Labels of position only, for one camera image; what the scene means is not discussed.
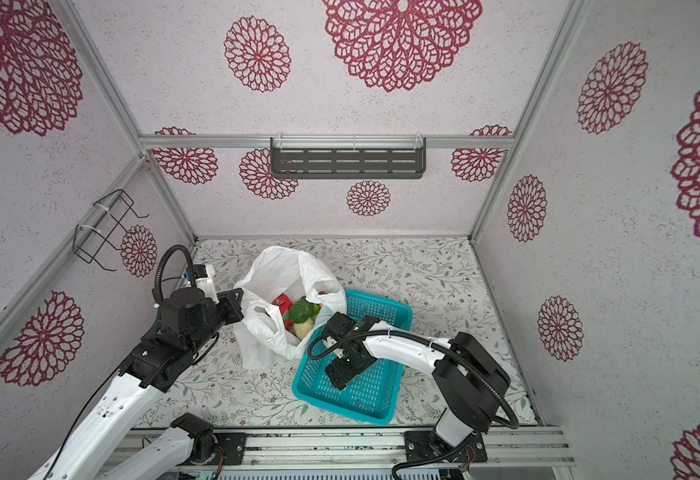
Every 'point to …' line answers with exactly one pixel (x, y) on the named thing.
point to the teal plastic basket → (373, 397)
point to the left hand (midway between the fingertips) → (243, 296)
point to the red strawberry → (322, 293)
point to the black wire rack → (114, 207)
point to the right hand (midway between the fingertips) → (343, 370)
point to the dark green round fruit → (303, 310)
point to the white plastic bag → (262, 340)
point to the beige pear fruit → (302, 329)
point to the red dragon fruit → (285, 303)
